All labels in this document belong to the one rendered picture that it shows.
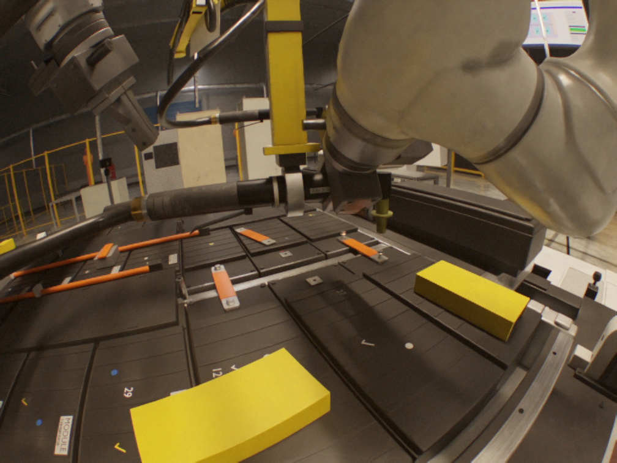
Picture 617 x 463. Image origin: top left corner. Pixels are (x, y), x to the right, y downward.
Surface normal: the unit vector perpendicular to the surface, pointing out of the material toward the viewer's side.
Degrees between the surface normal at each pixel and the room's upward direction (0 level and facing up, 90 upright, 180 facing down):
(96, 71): 73
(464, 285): 0
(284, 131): 90
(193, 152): 90
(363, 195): 60
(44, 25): 120
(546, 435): 0
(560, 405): 0
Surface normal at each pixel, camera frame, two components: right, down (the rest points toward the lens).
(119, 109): 0.94, -0.33
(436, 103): -0.33, 0.91
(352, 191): 0.15, -0.19
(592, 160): -0.25, 0.51
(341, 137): -0.76, 0.61
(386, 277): -0.05, -0.94
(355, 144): -0.54, 0.81
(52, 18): 0.20, 0.75
